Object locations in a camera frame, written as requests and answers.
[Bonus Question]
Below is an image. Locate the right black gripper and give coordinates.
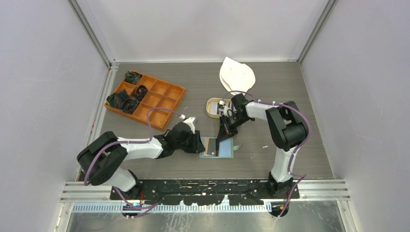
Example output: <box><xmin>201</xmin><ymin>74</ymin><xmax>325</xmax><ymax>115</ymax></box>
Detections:
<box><xmin>217</xmin><ymin>113</ymin><xmax>250</xmax><ymax>144</ymax></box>

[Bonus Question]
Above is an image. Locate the black card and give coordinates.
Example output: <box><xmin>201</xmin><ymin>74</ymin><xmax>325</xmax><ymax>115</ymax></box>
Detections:
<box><xmin>205</xmin><ymin>138</ymin><xmax>218</xmax><ymax>156</ymax></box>

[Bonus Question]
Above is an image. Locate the green card holder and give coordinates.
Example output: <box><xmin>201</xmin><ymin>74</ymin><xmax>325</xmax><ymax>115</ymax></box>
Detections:
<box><xmin>199</xmin><ymin>137</ymin><xmax>241</xmax><ymax>159</ymax></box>

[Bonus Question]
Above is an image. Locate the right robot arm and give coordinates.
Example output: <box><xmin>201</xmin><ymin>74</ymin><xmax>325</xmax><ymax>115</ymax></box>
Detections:
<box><xmin>215</xmin><ymin>93</ymin><xmax>310</xmax><ymax>199</ymax></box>

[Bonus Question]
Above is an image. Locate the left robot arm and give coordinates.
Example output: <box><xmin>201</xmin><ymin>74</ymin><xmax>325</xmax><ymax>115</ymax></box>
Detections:
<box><xmin>77</xmin><ymin>122</ymin><xmax>205</xmax><ymax>200</ymax></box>

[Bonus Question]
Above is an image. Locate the beige oval card tray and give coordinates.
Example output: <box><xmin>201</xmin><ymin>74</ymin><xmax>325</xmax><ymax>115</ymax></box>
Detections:
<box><xmin>206</xmin><ymin>98</ymin><xmax>235</xmax><ymax>119</ymax></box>

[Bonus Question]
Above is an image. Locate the white folded cloth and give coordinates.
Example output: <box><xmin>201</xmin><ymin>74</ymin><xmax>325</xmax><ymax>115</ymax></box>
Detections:
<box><xmin>220</xmin><ymin>57</ymin><xmax>256</xmax><ymax>92</ymax></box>

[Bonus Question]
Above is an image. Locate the orange compartment tray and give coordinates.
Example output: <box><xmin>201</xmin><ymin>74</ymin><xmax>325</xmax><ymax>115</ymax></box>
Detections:
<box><xmin>104</xmin><ymin>70</ymin><xmax>186</xmax><ymax>131</ymax></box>

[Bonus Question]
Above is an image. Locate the dark rolled sock middle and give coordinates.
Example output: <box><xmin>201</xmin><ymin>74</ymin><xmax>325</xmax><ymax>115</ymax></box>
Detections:
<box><xmin>132</xmin><ymin>85</ymin><xmax>148</xmax><ymax>99</ymax></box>

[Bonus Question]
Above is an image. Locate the dark rolled sock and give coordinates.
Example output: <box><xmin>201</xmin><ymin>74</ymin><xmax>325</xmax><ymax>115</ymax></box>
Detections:
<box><xmin>132</xmin><ymin>85</ymin><xmax>148</xmax><ymax>99</ymax></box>
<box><xmin>124</xmin><ymin>71</ymin><xmax>143</xmax><ymax>85</ymax></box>

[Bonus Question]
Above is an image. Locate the dark rolled socks large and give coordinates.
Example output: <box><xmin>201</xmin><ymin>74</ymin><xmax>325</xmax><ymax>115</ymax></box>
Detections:
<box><xmin>106</xmin><ymin>89</ymin><xmax>140</xmax><ymax>114</ymax></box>

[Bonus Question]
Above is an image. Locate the dark rolled sock top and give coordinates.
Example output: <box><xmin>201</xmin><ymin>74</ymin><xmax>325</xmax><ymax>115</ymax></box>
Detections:
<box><xmin>124</xmin><ymin>71</ymin><xmax>143</xmax><ymax>85</ymax></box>

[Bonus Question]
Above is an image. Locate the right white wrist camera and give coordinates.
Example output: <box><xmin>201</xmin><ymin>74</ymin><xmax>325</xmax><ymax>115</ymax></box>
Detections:
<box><xmin>217</xmin><ymin>100</ymin><xmax>233</xmax><ymax>116</ymax></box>

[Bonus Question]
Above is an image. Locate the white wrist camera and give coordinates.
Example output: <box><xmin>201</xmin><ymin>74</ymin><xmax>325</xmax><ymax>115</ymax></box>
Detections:
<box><xmin>183</xmin><ymin>116</ymin><xmax>197</xmax><ymax>133</ymax></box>
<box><xmin>217</xmin><ymin>100</ymin><xmax>233</xmax><ymax>116</ymax></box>

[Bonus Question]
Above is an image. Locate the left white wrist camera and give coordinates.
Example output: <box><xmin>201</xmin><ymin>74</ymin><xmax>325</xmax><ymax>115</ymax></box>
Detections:
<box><xmin>183</xmin><ymin>116</ymin><xmax>197</xmax><ymax>133</ymax></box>

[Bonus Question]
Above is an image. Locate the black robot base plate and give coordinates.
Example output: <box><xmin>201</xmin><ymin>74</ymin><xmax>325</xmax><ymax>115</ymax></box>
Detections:
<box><xmin>110</xmin><ymin>179</ymin><xmax>300</xmax><ymax>206</ymax></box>

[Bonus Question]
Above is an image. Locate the perforated metal rail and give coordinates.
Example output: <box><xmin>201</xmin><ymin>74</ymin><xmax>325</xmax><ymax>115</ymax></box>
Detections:
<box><xmin>72</xmin><ymin>203</ymin><xmax>271</xmax><ymax>213</ymax></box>

